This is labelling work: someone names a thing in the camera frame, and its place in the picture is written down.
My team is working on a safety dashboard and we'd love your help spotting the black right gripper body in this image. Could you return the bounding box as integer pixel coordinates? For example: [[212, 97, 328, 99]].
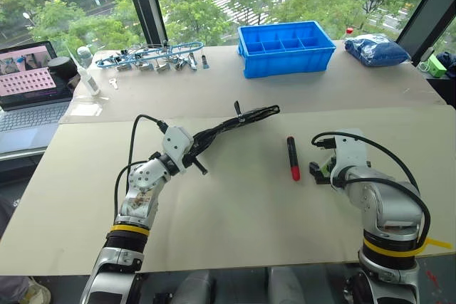
[[309, 157, 336, 186]]

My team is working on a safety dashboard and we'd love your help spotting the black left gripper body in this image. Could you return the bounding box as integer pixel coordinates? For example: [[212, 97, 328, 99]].
[[182, 150, 200, 171]]

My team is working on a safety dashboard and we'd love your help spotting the green highlighter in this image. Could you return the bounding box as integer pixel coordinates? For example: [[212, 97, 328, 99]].
[[318, 156, 336, 177]]

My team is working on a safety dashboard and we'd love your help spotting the red marker with black cap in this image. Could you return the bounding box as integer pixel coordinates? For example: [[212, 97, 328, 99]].
[[286, 135, 301, 182]]

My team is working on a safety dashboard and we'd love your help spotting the yellow zip tie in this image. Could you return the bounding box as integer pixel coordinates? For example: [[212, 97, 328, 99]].
[[413, 237, 453, 258]]

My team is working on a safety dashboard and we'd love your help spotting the grey rounded robot leg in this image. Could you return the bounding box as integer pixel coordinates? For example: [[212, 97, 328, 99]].
[[266, 266, 306, 304], [170, 270, 217, 304]]

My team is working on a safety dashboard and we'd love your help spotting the blue plastic divided bin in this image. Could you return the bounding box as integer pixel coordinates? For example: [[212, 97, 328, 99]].
[[237, 20, 337, 80]]

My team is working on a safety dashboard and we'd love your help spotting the blue filled plastic bag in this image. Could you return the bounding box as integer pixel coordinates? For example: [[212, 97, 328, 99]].
[[343, 33, 411, 68]]

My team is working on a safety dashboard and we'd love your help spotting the clear plastic water bottle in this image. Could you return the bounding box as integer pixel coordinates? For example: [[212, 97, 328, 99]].
[[76, 46, 94, 69]]

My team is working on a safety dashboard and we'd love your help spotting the black cylindrical speaker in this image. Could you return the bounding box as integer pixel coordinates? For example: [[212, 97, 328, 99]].
[[47, 56, 78, 85]]

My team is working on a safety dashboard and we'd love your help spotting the green small box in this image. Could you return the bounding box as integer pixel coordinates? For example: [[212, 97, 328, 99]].
[[425, 53, 448, 79]]

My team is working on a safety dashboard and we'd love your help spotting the dark blue cloth bundle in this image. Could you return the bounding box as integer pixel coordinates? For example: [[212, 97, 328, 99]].
[[435, 51, 456, 79]]

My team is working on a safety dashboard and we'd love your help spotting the grey open laptop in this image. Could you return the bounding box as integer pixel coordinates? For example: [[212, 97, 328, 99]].
[[0, 40, 75, 157]]

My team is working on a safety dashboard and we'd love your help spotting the white sneaker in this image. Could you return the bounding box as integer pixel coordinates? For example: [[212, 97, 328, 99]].
[[20, 276, 52, 304]]

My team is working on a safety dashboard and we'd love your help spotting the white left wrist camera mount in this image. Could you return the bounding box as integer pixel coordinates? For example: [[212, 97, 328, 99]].
[[162, 126, 196, 176]]

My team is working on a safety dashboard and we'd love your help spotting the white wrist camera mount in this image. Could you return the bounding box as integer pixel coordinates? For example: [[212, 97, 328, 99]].
[[162, 126, 196, 176], [328, 128, 373, 191]]

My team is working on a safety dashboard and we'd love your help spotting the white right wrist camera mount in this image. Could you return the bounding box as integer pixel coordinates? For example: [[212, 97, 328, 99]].
[[328, 128, 373, 191]]

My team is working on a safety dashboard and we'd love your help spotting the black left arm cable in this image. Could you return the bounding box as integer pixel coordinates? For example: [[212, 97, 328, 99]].
[[113, 114, 169, 224]]

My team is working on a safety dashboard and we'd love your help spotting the black window frame post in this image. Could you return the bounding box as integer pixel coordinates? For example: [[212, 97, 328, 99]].
[[395, 0, 456, 67], [119, 0, 169, 48]]

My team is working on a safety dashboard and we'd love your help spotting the white charger with cable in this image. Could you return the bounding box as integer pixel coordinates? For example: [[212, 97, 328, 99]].
[[417, 46, 435, 72]]

